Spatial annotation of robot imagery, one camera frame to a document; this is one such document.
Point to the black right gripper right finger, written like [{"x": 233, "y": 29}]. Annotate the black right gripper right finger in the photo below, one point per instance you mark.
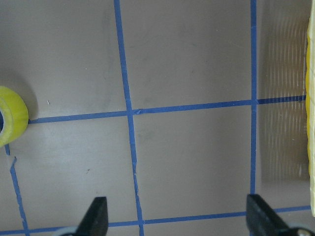
[{"x": 262, "y": 220}]

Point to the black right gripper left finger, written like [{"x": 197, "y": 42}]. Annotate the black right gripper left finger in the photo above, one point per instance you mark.
[{"x": 95, "y": 221}]

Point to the yellow tape roll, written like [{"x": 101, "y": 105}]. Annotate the yellow tape roll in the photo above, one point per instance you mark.
[{"x": 14, "y": 114}]

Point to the yellow woven basket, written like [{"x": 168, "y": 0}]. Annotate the yellow woven basket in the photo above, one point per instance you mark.
[{"x": 310, "y": 102}]

